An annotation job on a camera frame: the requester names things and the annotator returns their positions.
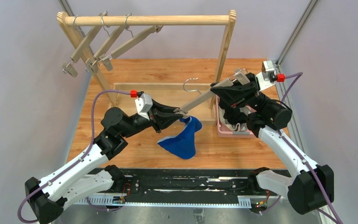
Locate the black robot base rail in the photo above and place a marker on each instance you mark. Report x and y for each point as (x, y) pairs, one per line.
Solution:
(189, 188)

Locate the wooden clothes rack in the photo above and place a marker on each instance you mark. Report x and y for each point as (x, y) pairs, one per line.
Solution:
(82, 30)

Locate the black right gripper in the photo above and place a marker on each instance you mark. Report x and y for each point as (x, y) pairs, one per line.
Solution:
(250, 95)

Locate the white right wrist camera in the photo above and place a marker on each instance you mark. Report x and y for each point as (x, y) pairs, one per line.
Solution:
(264, 78)

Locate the blue underwear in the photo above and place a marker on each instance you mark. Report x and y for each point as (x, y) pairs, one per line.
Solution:
(183, 144)

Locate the pink perforated plastic basket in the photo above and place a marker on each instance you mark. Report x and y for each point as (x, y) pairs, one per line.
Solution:
(229, 134)

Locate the grey underwear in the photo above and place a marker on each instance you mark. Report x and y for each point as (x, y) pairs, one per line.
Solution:
(226, 126)

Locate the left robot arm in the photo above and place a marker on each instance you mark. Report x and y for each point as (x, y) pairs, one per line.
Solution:
(49, 196)

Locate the empty wooden clip hanger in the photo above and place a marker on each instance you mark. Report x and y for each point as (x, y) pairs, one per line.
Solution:
(81, 44)

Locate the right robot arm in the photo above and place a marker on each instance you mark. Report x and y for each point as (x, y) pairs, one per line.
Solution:
(309, 185)

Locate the wooden hanger holding blue underwear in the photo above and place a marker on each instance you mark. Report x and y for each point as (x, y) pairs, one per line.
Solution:
(184, 109)

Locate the wooden hanger holding black underwear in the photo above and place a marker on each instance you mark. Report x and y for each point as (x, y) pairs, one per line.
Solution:
(103, 58)

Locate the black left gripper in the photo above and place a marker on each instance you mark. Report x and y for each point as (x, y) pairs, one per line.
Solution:
(154, 117)

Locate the wooden clip hanger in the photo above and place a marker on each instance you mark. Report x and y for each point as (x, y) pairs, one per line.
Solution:
(81, 44)
(90, 67)

